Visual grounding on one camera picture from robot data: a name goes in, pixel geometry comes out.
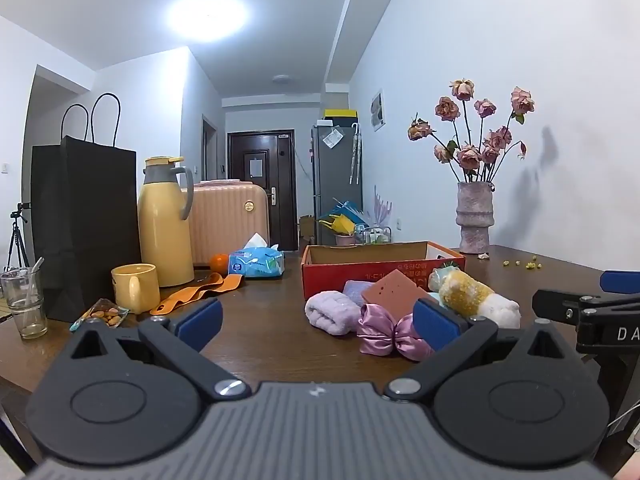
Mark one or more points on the black paper bag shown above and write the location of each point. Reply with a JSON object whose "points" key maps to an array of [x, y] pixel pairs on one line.
{"points": [[85, 220]]}

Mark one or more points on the yellow mug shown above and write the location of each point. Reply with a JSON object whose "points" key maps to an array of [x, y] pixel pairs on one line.
{"points": [[142, 281]]}

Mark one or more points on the purple feather decoration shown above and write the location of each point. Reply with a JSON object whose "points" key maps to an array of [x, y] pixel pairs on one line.
{"points": [[382, 207]]}

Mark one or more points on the yellow blue bags pile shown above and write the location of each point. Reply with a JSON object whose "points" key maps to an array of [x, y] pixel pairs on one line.
{"points": [[340, 222]]}

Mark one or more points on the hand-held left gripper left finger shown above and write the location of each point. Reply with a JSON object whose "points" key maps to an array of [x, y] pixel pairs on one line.
{"points": [[200, 321]]}

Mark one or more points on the brown cardboard box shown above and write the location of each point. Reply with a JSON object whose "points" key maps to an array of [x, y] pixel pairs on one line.
{"points": [[307, 230]]}

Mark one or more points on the grey fridge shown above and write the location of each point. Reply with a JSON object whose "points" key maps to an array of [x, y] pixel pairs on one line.
{"points": [[325, 185]]}

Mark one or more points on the dark entrance door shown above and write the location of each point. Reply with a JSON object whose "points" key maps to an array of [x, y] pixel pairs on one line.
{"points": [[250, 200]]}

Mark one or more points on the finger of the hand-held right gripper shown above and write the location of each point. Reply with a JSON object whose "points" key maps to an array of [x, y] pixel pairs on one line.
{"points": [[620, 280], [550, 305]]}

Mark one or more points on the terracotta sponge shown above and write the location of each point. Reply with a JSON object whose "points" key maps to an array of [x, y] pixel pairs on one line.
{"points": [[395, 290]]}

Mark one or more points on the lilac fluffy towel roll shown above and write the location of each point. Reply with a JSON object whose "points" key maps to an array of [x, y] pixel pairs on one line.
{"points": [[330, 312]]}

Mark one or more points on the paper note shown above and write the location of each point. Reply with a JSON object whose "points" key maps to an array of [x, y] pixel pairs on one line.
{"points": [[332, 138]]}

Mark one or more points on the pink suitcase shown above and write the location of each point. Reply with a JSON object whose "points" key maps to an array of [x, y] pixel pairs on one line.
{"points": [[225, 220]]}

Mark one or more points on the wall picture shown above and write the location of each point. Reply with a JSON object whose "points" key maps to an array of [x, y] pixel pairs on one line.
{"points": [[378, 110]]}

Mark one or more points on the pink textured vase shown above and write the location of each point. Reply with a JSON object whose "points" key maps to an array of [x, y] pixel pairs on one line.
{"points": [[474, 220]]}

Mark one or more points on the orange fruit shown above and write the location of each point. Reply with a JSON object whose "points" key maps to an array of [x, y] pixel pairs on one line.
{"points": [[219, 264]]}

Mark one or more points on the yellow thermos jug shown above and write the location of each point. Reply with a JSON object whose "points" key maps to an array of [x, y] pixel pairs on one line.
{"points": [[162, 230]]}

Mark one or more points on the scattered yellow petals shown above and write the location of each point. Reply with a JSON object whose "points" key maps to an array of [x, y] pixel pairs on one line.
{"points": [[530, 263]]}

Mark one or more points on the black tripod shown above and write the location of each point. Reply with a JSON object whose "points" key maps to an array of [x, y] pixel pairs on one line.
{"points": [[17, 240]]}

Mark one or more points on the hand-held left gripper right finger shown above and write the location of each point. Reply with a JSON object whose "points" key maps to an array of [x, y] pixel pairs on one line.
{"points": [[440, 326]]}

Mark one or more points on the yellow box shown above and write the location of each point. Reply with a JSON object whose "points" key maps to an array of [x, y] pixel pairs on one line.
{"points": [[340, 114]]}

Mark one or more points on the clear drinking glass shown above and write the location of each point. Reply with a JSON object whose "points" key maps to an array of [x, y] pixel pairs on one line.
{"points": [[25, 321]]}

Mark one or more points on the round ceiling lamp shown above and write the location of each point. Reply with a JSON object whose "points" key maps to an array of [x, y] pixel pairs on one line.
{"points": [[207, 12]]}

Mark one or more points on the clear packet of nuts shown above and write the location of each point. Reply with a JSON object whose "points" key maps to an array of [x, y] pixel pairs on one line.
{"points": [[102, 315]]}

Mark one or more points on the blue tissue pack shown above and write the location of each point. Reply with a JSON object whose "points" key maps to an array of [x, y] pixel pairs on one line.
{"points": [[255, 262]]}

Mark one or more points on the yellow white plush toy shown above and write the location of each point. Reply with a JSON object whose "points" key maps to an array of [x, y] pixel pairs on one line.
{"points": [[470, 290]]}

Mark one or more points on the red cardboard box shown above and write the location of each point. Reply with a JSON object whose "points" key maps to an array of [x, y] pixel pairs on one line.
{"points": [[340, 272]]}

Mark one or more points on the white folded umbrella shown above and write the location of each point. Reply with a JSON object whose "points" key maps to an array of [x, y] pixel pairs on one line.
{"points": [[355, 155]]}

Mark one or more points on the small hallway ceiling lamp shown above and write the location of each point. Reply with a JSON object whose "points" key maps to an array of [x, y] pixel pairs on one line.
{"points": [[282, 78]]}

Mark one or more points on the dried pink roses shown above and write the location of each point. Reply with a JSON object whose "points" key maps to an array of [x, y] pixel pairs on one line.
{"points": [[470, 157]]}

